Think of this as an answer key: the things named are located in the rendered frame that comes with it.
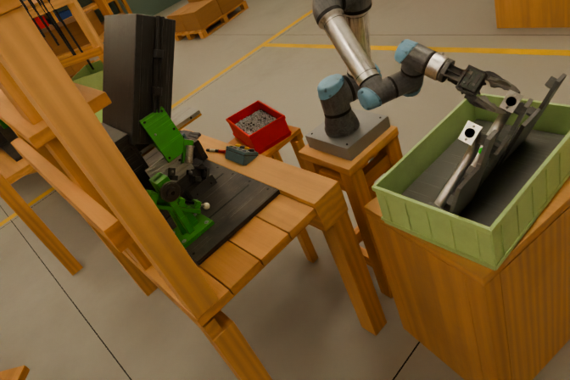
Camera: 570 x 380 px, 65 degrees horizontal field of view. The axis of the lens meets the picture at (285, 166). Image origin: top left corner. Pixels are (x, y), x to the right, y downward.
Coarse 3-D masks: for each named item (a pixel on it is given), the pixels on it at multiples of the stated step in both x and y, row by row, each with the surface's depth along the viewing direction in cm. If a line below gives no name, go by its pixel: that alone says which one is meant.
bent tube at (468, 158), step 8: (464, 128) 118; (472, 128) 117; (480, 128) 116; (464, 136) 118; (472, 136) 127; (472, 144) 127; (480, 144) 127; (472, 152) 129; (464, 160) 130; (472, 160) 130; (456, 168) 132; (464, 168) 130; (456, 176) 131; (448, 184) 132; (456, 184) 132; (448, 192) 132; (440, 200) 133
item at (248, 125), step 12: (252, 108) 245; (264, 108) 241; (228, 120) 237; (240, 120) 241; (252, 120) 235; (264, 120) 233; (276, 120) 219; (240, 132) 228; (252, 132) 225; (264, 132) 219; (276, 132) 222; (288, 132) 225; (252, 144) 219; (264, 144) 221
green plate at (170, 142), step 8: (152, 112) 184; (160, 112) 185; (144, 120) 182; (152, 120) 184; (160, 120) 186; (168, 120) 187; (144, 128) 182; (152, 128) 184; (160, 128) 186; (168, 128) 187; (176, 128) 189; (152, 136) 184; (160, 136) 186; (168, 136) 187; (176, 136) 189; (160, 144) 186; (168, 144) 187; (176, 144) 189; (168, 152) 188; (176, 152) 189; (168, 160) 188
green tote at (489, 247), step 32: (448, 128) 167; (544, 128) 158; (416, 160) 160; (384, 192) 144; (544, 192) 135; (416, 224) 143; (448, 224) 130; (480, 224) 121; (512, 224) 126; (480, 256) 128
